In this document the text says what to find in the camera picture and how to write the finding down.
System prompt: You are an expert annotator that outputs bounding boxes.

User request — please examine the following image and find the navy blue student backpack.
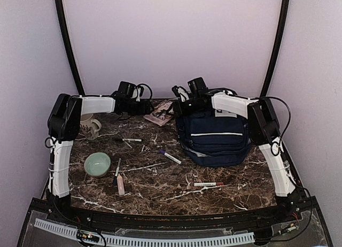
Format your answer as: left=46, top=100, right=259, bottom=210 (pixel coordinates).
left=175, top=94, right=251, bottom=168

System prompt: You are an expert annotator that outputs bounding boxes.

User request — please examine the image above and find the black left frame post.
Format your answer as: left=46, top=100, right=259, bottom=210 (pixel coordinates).
left=55, top=0, right=86, bottom=95

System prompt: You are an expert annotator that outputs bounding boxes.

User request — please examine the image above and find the pink pencil-shaped eraser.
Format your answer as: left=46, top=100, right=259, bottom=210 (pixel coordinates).
left=116, top=174, right=125, bottom=196

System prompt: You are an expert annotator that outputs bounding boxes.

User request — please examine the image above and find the white slotted cable duct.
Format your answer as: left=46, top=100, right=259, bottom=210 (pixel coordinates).
left=34, top=218, right=255, bottom=246

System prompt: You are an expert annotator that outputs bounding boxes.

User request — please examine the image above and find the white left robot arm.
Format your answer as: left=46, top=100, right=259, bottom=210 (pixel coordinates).
left=44, top=81, right=154, bottom=203

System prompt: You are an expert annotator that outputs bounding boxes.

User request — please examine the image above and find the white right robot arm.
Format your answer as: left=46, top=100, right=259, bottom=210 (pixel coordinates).
left=172, top=78, right=296, bottom=222

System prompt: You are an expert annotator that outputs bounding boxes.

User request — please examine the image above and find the red capped white marker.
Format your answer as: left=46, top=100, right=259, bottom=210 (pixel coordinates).
left=193, top=182, right=224, bottom=187

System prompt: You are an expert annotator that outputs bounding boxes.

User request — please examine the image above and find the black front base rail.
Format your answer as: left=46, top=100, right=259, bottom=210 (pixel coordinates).
left=22, top=196, right=320, bottom=231

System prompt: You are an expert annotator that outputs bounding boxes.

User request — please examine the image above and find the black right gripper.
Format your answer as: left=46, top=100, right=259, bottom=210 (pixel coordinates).
left=166, top=96, right=201, bottom=117

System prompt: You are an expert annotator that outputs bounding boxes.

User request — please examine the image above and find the black capped white marker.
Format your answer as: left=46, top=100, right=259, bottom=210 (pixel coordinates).
left=114, top=137, right=142, bottom=142

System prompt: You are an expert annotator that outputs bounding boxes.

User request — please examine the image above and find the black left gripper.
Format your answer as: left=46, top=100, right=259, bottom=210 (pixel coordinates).
left=125, top=99, right=153, bottom=116

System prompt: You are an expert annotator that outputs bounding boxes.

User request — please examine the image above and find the black frame post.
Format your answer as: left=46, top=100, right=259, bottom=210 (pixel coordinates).
left=260, top=0, right=290, bottom=97
left=55, top=0, right=86, bottom=95

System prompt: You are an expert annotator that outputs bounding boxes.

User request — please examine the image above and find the light green ceramic bowl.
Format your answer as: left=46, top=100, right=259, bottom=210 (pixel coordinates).
left=84, top=152, right=111, bottom=177

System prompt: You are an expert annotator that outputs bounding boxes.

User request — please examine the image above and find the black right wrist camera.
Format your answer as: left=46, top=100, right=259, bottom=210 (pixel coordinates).
left=172, top=86, right=190, bottom=102

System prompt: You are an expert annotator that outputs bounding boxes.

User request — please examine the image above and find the pink illustrated paperback book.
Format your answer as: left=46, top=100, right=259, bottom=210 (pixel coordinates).
left=143, top=100, right=174, bottom=127

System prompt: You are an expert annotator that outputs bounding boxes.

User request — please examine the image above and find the purple capped white marker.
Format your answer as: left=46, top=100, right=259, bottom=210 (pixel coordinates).
left=159, top=150, right=183, bottom=165

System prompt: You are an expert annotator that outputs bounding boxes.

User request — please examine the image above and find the black right frame post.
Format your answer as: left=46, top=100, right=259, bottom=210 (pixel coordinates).
left=260, top=0, right=290, bottom=97

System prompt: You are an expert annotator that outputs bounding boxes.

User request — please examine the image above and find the cream patterned ceramic mug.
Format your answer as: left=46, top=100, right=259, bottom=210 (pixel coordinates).
left=80, top=114, right=102, bottom=140

